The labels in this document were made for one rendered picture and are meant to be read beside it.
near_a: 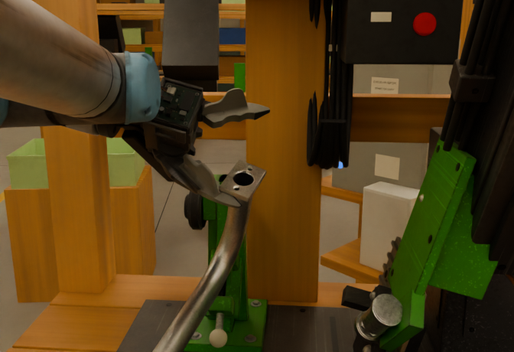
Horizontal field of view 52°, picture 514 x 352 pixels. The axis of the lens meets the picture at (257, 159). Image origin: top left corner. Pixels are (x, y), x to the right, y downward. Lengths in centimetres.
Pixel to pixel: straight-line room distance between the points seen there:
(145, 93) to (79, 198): 55
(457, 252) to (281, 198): 43
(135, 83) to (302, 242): 57
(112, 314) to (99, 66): 67
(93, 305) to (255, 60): 57
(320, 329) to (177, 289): 33
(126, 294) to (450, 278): 68
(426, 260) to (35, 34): 46
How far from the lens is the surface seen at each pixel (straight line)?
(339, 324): 98
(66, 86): 45
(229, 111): 71
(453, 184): 62
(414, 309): 64
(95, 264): 112
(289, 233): 101
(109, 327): 103
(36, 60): 39
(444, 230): 62
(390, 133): 106
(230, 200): 65
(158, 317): 100
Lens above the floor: 141
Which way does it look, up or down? 14 degrees down
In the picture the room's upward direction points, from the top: straight up
